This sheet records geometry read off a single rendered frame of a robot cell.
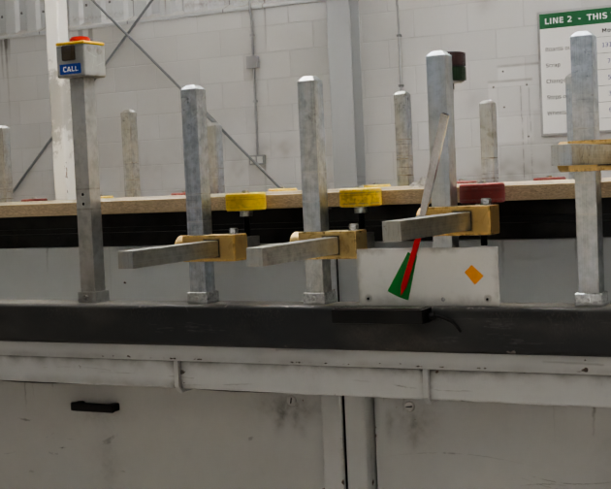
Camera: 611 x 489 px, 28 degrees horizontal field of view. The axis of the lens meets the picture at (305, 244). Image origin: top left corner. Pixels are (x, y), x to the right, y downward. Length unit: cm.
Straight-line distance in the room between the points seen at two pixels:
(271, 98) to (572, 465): 826
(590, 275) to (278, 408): 83
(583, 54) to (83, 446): 148
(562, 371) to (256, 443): 80
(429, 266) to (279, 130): 829
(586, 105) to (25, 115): 1012
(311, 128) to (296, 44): 813
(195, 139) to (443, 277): 56
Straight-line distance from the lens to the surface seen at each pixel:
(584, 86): 203
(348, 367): 223
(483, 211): 207
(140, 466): 279
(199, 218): 232
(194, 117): 232
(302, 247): 205
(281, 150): 1035
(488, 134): 322
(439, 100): 210
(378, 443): 249
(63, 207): 272
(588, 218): 203
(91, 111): 249
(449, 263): 209
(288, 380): 229
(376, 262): 215
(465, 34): 973
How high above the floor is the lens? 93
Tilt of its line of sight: 3 degrees down
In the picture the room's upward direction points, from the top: 3 degrees counter-clockwise
